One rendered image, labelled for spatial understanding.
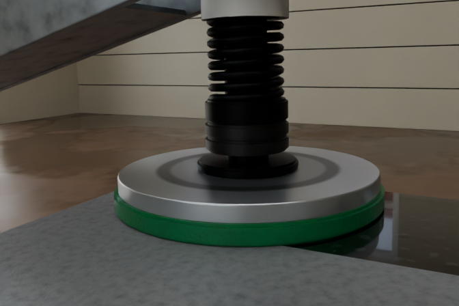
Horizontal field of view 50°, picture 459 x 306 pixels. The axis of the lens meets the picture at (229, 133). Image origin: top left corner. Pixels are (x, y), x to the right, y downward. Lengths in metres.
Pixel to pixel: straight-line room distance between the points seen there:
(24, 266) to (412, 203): 0.29
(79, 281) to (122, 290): 0.03
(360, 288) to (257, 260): 0.06
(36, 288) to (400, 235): 0.22
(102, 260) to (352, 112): 6.33
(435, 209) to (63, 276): 0.27
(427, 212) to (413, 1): 6.06
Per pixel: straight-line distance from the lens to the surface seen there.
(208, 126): 0.40
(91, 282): 0.29
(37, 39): 0.45
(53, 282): 0.30
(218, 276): 0.28
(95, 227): 0.38
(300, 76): 6.79
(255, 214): 0.32
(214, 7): 0.38
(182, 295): 0.27
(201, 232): 0.32
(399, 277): 0.29
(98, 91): 8.83
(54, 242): 0.36
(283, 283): 0.27
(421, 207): 0.42
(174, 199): 0.33
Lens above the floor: 0.92
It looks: 9 degrees down
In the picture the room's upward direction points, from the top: 1 degrees counter-clockwise
